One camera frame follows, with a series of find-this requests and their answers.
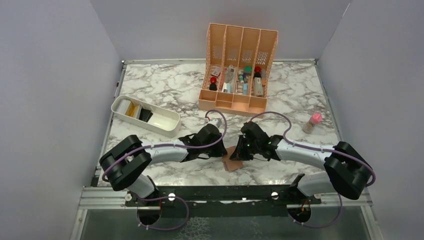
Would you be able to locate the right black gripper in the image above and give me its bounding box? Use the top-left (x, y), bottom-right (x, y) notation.
top-left (230, 134), bottom-right (260, 161)

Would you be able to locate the brown leather card holder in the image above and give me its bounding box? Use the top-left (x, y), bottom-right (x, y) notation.
top-left (221, 145), bottom-right (244, 172)

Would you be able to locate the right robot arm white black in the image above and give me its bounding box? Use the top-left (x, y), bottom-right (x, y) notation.
top-left (230, 121), bottom-right (374, 204)

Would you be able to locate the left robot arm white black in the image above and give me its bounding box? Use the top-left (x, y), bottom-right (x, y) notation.
top-left (99, 123), bottom-right (228, 206)

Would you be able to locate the stack of cards in tray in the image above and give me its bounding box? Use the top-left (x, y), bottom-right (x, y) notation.
top-left (116, 99), bottom-right (153, 122)

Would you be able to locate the white plastic tray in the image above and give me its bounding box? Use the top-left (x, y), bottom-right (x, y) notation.
top-left (110, 95), bottom-right (182, 138)

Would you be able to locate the red black stamp left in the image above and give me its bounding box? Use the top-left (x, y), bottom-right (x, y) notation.
top-left (209, 76), bottom-right (218, 91)

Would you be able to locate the red black stamp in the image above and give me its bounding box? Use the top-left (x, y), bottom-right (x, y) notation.
top-left (253, 66), bottom-right (262, 79)
top-left (209, 76), bottom-right (218, 91)

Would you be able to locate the pink cap small bottle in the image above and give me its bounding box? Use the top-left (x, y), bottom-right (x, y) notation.
top-left (302, 113), bottom-right (323, 134)

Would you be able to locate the red black stamp right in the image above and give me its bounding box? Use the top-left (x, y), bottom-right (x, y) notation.
top-left (253, 66), bottom-right (262, 79)

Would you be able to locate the green cap bottle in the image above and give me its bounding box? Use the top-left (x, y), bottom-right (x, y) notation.
top-left (243, 66), bottom-right (252, 76)

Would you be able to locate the peach desk organizer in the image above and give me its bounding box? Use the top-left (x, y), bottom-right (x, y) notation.
top-left (198, 23), bottom-right (279, 117)

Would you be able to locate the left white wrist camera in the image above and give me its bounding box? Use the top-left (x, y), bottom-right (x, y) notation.
top-left (208, 118), bottom-right (222, 129)

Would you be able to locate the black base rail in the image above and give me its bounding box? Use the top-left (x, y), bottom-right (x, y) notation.
top-left (125, 184), bottom-right (321, 218)

